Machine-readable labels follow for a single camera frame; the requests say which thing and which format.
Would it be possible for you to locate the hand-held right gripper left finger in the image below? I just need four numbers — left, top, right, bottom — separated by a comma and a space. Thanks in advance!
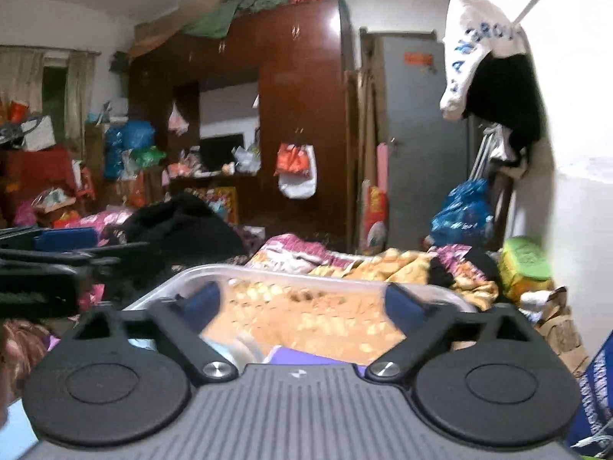
75, 282, 240, 385

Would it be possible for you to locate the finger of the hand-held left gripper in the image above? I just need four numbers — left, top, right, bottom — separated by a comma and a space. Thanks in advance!
0, 242, 152, 281
0, 227, 100, 252

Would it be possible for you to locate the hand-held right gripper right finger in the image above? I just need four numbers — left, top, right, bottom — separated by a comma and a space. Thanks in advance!
365, 283, 533, 386

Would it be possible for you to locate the clear plastic storage box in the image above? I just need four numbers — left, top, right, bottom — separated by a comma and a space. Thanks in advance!
122, 263, 480, 352

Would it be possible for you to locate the yellow floral blanket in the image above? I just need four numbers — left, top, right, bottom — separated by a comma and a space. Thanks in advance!
245, 233, 501, 310

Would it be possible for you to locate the red cabinet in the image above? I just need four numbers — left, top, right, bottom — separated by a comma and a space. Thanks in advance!
0, 148, 80, 216

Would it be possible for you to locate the black cloth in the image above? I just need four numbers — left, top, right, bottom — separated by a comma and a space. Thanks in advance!
112, 193, 247, 271

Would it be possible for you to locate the red and white box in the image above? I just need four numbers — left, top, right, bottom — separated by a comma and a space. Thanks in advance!
362, 181, 390, 256

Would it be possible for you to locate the purple flat item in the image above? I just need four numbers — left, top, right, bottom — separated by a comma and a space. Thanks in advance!
262, 346, 367, 369

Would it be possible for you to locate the white handbag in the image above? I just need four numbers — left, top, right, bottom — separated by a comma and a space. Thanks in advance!
18, 115, 57, 152

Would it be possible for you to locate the large blue plastic bag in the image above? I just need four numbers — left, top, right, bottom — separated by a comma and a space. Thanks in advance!
103, 121, 157, 180

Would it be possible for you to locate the blue patterned plastic bag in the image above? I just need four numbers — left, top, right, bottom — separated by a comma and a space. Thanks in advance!
430, 179, 495, 249

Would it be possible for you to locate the green box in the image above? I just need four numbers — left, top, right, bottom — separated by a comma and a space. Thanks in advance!
497, 236, 555, 300

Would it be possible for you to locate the black television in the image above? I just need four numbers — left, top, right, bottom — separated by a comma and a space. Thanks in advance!
199, 133, 246, 174

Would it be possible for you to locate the pink hanging bag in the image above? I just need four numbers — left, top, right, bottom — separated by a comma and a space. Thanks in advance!
167, 102, 188, 136

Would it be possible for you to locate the brown cardboard piece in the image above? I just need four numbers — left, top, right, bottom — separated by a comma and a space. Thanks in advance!
533, 286, 591, 378

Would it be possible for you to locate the white and red plastic bag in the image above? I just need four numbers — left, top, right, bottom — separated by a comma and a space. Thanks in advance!
274, 142, 318, 200

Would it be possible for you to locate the beige curtain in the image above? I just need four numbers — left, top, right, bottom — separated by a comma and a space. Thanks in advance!
0, 44, 99, 142

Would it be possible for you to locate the grey door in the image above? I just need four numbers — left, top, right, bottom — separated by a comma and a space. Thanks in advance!
371, 33, 475, 255

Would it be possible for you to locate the blue printed cloth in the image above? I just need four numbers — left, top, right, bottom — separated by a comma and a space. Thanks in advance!
572, 330, 613, 457

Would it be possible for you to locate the brown wooden wardrobe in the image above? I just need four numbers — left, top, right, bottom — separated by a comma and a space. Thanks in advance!
128, 0, 357, 252

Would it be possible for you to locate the black hanging garment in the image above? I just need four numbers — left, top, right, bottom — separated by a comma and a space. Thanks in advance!
461, 52, 543, 156

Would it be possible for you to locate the green cloth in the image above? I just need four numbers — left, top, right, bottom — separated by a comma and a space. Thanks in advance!
183, 0, 300, 40

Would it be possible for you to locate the white hanging tote bag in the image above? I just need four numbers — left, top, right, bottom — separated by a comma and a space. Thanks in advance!
439, 0, 528, 122

